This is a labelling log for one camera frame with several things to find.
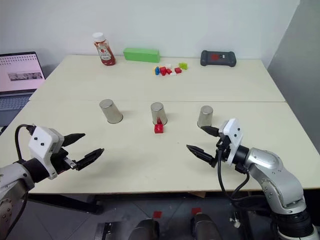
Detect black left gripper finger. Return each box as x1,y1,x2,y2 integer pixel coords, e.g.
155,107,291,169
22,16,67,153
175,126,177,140
74,148,105,172
62,133,87,149

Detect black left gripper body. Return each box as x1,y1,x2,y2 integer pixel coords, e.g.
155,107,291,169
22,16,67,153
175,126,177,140
51,147,77,175

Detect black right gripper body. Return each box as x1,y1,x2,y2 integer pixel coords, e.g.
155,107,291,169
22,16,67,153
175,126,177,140
214,134,232,165

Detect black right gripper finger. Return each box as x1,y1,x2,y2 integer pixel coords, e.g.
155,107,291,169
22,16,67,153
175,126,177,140
201,125,221,138
186,144,217,168

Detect wide steel cup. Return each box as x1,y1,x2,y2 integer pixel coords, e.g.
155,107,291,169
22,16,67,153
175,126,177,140
99,98,124,125

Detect black handheld controller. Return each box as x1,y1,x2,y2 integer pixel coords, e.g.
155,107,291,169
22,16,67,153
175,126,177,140
199,50,237,68

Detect dark rounded shape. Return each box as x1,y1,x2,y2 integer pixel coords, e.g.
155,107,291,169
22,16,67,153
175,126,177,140
190,212,224,240
129,218,161,240

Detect grey open laptop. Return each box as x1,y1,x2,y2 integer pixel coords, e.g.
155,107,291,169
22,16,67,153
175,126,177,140
0,51,47,127

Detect red ketchup bottle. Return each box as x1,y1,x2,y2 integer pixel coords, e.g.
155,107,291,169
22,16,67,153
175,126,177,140
92,32,117,67

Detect green rectangular box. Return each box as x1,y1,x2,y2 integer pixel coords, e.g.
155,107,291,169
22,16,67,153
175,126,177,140
122,47,161,64

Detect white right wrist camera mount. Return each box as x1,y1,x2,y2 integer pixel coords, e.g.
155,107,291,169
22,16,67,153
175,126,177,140
218,118,244,166

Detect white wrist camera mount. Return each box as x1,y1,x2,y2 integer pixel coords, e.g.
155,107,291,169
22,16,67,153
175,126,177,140
218,118,244,166
28,126,65,180

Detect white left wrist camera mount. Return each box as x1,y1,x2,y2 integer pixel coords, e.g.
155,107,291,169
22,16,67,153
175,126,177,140
28,126,65,180

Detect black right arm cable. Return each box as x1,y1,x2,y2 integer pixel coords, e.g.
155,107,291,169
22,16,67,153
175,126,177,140
216,148,251,202

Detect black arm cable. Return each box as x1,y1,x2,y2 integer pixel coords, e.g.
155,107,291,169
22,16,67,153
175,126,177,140
216,148,251,202
14,123,36,164

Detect black table frame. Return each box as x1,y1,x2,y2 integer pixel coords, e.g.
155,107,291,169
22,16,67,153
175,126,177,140
28,193,104,215

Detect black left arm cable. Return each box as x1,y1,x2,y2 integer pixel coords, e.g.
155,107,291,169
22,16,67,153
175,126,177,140
14,123,36,164

